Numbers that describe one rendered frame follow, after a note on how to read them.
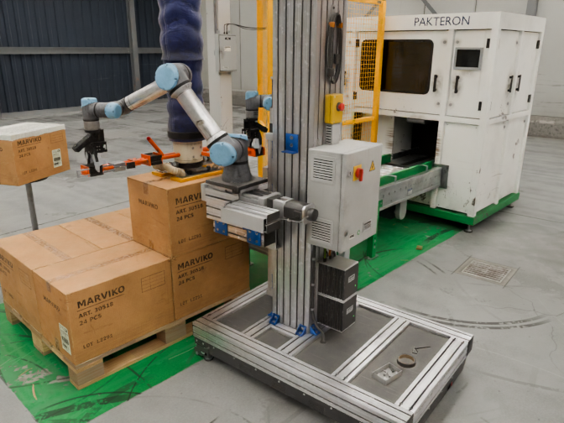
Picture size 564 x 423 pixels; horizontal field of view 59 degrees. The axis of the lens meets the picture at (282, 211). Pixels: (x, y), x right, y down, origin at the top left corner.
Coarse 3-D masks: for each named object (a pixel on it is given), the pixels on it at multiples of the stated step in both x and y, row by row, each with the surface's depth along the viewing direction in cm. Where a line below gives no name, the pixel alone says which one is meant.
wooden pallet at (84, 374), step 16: (16, 320) 312; (32, 336) 287; (144, 336) 276; (160, 336) 291; (176, 336) 293; (48, 352) 282; (112, 352) 262; (128, 352) 280; (144, 352) 280; (80, 368) 250; (96, 368) 257; (112, 368) 266; (80, 384) 252
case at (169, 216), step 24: (144, 192) 280; (168, 192) 265; (192, 192) 277; (144, 216) 286; (168, 216) 269; (192, 216) 281; (144, 240) 292; (168, 240) 275; (192, 240) 285; (216, 240) 299
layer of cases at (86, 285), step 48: (0, 240) 301; (48, 240) 301; (96, 240) 302; (240, 240) 314; (48, 288) 250; (96, 288) 247; (144, 288) 269; (192, 288) 294; (240, 288) 324; (48, 336) 267; (96, 336) 253
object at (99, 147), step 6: (90, 132) 244; (96, 132) 245; (102, 132) 249; (96, 138) 248; (102, 138) 250; (90, 144) 245; (96, 144) 246; (102, 144) 249; (90, 150) 247; (102, 150) 250
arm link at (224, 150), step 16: (176, 64) 226; (160, 80) 222; (176, 80) 221; (176, 96) 225; (192, 96) 225; (192, 112) 225; (208, 112) 228; (208, 128) 226; (208, 144) 227; (224, 144) 223; (240, 144) 235; (224, 160) 226
